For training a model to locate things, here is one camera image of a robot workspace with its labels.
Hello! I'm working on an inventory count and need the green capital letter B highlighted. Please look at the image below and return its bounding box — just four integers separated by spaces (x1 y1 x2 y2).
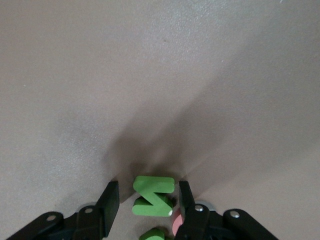
139 227 166 240

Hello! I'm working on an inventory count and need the red round capital letter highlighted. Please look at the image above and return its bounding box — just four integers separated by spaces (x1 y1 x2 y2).
171 208 185 237

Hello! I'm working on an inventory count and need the green capital letter N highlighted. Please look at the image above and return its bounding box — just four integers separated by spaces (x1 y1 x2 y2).
131 175 175 218

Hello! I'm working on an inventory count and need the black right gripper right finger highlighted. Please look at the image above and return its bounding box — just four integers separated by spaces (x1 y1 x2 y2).
174 180 213 240

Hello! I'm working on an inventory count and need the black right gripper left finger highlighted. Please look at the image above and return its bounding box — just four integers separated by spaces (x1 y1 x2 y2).
74 180 120 240

